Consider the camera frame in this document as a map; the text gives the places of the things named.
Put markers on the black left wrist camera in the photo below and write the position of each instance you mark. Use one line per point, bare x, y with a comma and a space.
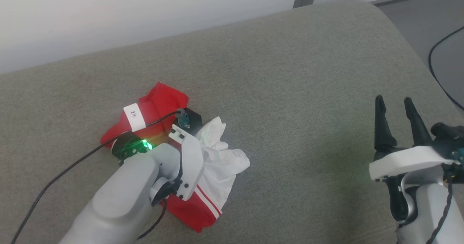
192, 116

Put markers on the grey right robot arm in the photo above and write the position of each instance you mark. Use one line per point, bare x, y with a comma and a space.
431, 207

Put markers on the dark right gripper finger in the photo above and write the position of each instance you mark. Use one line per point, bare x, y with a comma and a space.
382, 128
418, 128

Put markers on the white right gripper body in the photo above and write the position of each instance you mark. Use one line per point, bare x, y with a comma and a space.
409, 160

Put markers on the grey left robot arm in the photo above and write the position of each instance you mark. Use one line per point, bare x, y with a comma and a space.
123, 197

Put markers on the red Bulls 23 jersey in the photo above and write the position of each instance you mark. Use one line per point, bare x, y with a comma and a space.
163, 99

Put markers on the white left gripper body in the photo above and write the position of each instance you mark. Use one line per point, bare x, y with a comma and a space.
192, 160

